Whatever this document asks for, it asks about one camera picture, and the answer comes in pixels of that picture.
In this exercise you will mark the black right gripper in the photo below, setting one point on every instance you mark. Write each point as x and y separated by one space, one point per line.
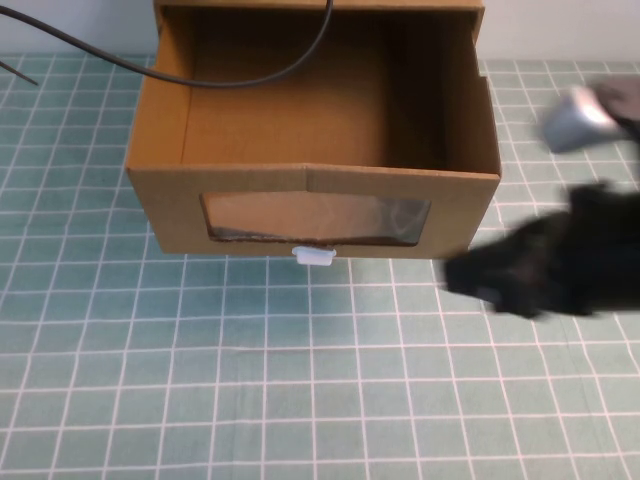
595 250

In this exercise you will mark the cardboard drawer with crinkled window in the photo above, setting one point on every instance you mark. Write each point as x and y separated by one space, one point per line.
300 130

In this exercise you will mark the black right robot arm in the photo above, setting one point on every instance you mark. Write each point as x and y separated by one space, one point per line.
622 100

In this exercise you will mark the green checked tablecloth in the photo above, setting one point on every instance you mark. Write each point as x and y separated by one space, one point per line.
250 375

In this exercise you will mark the cardboard shell of crinkled-window drawer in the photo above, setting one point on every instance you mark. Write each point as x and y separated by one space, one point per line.
250 3

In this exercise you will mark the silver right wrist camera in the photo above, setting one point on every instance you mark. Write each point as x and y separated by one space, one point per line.
575 122

